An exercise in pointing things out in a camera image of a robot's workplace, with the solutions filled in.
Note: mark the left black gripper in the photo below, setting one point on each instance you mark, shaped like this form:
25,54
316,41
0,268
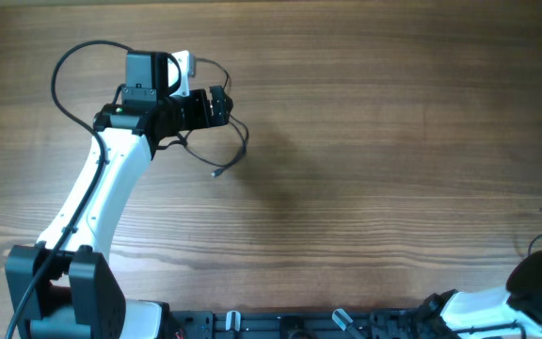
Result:
219,106

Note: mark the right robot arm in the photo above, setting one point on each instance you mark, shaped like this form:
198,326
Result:
509,310

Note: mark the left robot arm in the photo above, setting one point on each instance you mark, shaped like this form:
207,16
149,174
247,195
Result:
62,286

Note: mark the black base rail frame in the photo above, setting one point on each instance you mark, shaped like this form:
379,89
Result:
380,324

